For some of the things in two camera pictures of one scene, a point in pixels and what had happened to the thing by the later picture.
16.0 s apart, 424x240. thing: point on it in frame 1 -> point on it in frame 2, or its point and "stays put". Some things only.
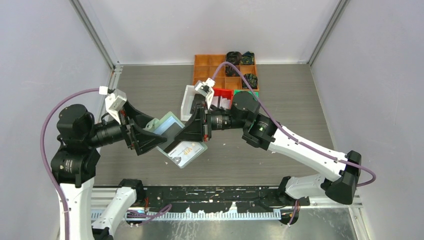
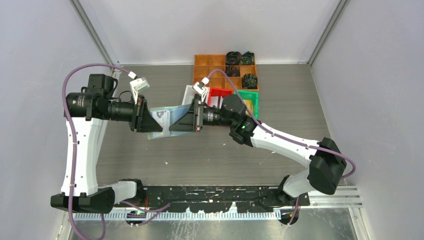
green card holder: x=182 y=152 -> x=165 y=116
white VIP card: x=185 y=151 -> x=163 y=118
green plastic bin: x=241 y=94 stays put
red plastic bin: x=222 y=97 stays put
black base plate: x=219 y=199 stays put
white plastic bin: x=189 y=93 stays put
